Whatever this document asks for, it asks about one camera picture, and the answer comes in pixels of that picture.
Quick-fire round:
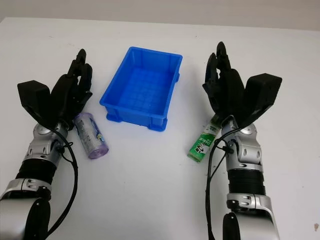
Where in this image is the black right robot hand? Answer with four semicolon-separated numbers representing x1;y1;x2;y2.
201;41;251;127

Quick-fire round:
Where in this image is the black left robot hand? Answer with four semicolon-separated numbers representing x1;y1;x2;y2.
49;49;95;131

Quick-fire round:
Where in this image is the purple garbage bag roll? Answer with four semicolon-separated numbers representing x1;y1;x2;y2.
72;112;110;160

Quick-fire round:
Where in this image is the green toothpaste box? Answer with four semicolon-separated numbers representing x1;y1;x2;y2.
187;116;223;162

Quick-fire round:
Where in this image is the blue plastic tray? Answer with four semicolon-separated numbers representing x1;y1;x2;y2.
99;46;183;133

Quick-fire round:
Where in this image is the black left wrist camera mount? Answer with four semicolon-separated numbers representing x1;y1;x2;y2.
17;79;55;126

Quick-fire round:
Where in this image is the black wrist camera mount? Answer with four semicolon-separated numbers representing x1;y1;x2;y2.
242;73;283;129
17;79;55;126

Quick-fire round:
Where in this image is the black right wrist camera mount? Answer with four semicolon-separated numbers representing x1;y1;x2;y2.
242;73;283;129

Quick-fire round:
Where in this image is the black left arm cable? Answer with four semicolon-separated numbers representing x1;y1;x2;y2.
46;127;79;237

